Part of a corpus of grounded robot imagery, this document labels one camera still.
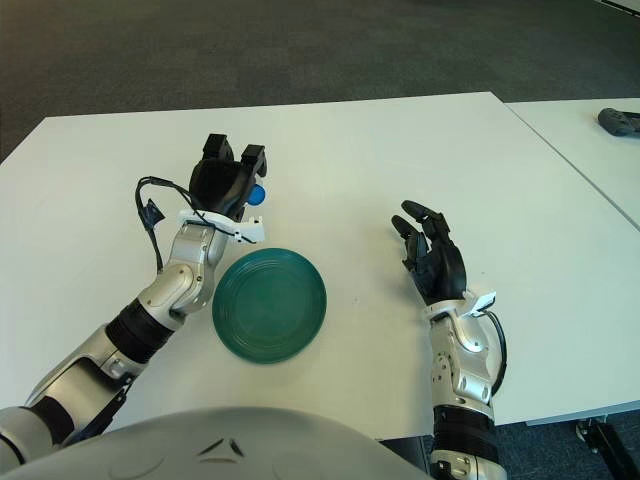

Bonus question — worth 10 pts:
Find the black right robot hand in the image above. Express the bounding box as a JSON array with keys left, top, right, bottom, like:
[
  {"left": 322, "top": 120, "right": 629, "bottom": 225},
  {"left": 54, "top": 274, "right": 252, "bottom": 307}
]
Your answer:
[{"left": 390, "top": 199, "right": 469, "bottom": 304}]

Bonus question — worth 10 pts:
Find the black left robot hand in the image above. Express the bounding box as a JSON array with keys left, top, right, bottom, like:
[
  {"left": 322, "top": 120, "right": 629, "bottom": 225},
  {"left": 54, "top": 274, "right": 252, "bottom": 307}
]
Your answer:
[{"left": 188, "top": 132, "right": 269, "bottom": 224}]

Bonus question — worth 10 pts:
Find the green round plate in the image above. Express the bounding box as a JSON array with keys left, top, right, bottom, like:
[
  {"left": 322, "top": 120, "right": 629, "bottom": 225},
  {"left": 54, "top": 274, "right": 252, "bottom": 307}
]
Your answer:
[{"left": 211, "top": 247, "right": 328, "bottom": 366}]

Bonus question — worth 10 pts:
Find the white right wrist connector box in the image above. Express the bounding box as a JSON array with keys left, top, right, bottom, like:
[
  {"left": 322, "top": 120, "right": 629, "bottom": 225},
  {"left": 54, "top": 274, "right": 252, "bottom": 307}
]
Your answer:
[{"left": 467, "top": 292, "right": 499, "bottom": 317}]

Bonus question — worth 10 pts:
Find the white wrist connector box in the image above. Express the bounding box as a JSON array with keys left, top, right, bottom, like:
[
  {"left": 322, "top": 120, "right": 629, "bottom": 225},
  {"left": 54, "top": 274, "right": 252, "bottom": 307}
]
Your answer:
[
  {"left": 234, "top": 217, "right": 266, "bottom": 245},
  {"left": 467, "top": 292, "right": 499, "bottom": 317}
]

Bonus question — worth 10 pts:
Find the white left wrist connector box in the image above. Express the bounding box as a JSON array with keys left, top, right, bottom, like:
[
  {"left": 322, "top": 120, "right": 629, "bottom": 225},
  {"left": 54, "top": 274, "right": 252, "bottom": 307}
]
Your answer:
[{"left": 234, "top": 217, "right": 266, "bottom": 245}]

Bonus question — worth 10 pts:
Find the grey handheld controller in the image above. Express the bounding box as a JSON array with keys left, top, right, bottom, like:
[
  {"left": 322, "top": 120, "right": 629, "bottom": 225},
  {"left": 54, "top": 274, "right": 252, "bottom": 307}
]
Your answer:
[{"left": 597, "top": 107, "right": 640, "bottom": 136}]

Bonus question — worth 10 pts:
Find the black table leg with caster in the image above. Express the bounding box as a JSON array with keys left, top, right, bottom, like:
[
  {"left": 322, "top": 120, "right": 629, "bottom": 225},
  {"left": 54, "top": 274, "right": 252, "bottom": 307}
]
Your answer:
[{"left": 574, "top": 412, "right": 640, "bottom": 480}]

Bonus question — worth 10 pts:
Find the grey robot torso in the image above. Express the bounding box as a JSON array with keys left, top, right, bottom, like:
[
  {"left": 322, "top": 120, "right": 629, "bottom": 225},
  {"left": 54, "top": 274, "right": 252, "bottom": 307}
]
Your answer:
[{"left": 0, "top": 405, "right": 431, "bottom": 480}]

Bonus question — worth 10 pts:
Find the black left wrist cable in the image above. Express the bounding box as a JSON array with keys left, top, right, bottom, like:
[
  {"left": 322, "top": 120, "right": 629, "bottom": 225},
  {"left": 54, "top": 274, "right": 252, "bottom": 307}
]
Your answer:
[{"left": 134, "top": 175, "right": 201, "bottom": 274}]

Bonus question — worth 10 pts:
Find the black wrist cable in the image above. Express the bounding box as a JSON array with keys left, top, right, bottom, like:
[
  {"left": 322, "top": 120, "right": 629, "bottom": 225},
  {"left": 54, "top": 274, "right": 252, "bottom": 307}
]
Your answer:
[
  {"left": 482, "top": 309, "right": 509, "bottom": 396},
  {"left": 134, "top": 175, "right": 201, "bottom": 274}
]

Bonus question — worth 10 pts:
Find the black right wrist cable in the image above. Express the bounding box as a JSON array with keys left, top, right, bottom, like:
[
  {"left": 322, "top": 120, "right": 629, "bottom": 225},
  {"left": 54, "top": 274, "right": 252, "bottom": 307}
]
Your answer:
[{"left": 482, "top": 309, "right": 509, "bottom": 396}]

